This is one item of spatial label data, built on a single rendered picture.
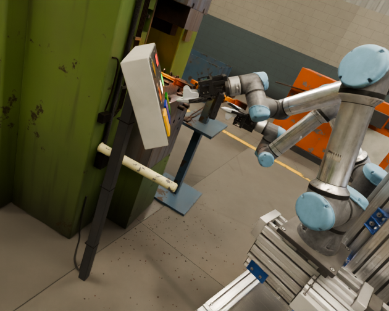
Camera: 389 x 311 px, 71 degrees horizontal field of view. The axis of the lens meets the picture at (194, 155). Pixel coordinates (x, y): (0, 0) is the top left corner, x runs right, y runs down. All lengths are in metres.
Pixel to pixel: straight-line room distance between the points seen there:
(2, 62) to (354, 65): 1.36
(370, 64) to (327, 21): 8.14
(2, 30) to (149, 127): 0.83
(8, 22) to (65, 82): 0.31
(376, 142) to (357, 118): 4.02
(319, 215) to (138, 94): 0.63
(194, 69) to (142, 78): 4.46
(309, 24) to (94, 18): 8.06
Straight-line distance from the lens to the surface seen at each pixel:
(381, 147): 4.90
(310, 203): 0.89
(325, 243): 1.06
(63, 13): 1.38
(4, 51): 1.50
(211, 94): 1.09
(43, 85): 1.50
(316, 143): 4.89
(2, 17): 1.47
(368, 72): 0.84
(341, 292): 1.11
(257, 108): 1.06
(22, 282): 1.64
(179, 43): 1.82
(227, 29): 9.63
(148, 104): 0.85
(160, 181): 1.31
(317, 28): 8.97
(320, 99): 1.07
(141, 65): 0.82
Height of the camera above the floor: 1.35
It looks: 26 degrees down
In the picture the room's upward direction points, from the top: 23 degrees clockwise
